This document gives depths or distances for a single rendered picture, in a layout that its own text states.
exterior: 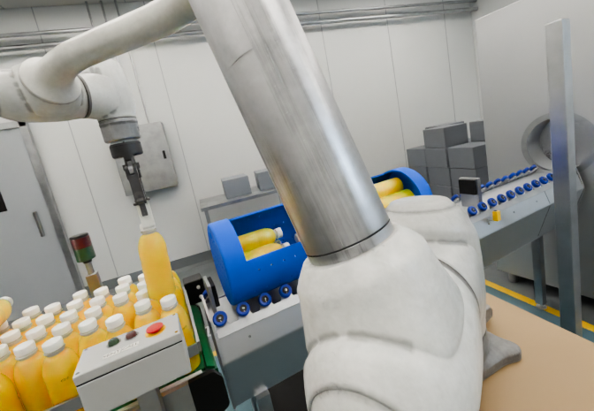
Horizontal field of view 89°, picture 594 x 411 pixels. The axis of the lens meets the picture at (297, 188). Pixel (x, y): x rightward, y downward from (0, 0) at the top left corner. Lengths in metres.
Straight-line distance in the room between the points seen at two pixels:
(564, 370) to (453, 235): 0.27
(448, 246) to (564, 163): 1.28
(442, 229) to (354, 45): 4.83
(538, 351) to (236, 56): 0.62
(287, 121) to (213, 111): 4.06
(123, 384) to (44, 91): 0.61
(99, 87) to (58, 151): 3.68
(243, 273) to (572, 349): 0.74
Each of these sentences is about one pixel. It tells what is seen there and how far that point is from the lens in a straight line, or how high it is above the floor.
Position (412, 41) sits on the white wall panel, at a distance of 5.82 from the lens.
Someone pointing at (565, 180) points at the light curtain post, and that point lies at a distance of 1.72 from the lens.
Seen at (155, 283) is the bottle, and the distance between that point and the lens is 0.95.
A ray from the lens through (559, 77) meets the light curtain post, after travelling 1.67.
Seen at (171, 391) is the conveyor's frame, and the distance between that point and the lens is 0.98.
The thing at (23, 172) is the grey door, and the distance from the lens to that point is 4.62.
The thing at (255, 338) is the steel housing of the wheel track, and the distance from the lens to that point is 1.08.
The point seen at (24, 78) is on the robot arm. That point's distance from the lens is 0.81.
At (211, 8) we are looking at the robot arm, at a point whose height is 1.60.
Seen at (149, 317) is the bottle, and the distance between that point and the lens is 0.96.
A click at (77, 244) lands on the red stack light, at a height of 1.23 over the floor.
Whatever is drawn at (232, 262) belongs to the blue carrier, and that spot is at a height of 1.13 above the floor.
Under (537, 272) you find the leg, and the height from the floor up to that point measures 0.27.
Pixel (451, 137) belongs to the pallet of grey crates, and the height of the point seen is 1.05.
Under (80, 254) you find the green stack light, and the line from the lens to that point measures 1.41.
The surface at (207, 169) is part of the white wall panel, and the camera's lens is 4.30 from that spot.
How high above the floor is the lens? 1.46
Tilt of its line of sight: 10 degrees down
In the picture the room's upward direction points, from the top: 11 degrees counter-clockwise
